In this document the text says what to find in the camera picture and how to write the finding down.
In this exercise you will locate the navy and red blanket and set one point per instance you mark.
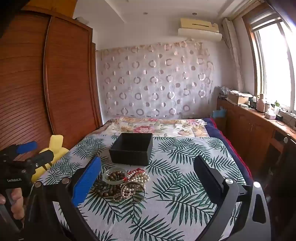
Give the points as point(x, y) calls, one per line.
point(222, 136)

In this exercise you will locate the wooden side cabinet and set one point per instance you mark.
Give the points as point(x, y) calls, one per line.
point(245, 125)

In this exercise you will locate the green topped bottle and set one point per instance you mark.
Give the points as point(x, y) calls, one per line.
point(276, 109)

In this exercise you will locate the grey cloth bundle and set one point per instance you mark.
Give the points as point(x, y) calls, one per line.
point(224, 91)

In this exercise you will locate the person's left hand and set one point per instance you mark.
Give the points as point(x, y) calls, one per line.
point(17, 201)

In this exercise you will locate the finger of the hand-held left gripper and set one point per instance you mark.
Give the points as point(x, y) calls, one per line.
point(44, 158)
point(26, 147)

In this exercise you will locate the cardboard box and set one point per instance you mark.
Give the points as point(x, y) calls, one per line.
point(238, 98)

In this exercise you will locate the black jewelry box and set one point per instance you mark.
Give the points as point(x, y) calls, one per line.
point(129, 157)

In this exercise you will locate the floral quilt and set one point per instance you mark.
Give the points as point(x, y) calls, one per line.
point(150, 127)

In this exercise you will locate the pale green jade bangle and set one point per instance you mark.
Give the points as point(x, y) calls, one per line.
point(115, 183)

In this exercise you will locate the blue plastic bag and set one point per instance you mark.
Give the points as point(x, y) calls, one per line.
point(218, 113)

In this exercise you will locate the white tissue box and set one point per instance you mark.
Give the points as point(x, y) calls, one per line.
point(270, 115)

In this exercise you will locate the wooden wardrobe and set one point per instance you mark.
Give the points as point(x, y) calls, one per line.
point(64, 81)

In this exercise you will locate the yellow plush toy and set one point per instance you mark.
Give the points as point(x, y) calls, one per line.
point(57, 143)

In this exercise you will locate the pink vase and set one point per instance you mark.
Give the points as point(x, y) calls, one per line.
point(261, 105)

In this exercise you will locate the pale window curtain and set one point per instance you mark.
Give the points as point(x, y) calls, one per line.
point(233, 58)

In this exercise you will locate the window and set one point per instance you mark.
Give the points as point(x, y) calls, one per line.
point(272, 64)

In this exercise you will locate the circle patterned wall cloth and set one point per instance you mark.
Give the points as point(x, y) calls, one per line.
point(150, 81)

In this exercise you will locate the wall air conditioner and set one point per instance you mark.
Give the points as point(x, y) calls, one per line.
point(198, 31)

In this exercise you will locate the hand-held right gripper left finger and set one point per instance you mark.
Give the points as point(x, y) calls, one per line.
point(85, 180)

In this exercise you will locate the palm leaf print sheet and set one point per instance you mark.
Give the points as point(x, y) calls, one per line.
point(173, 208)

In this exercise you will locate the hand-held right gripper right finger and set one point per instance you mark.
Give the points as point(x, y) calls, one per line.
point(208, 176)

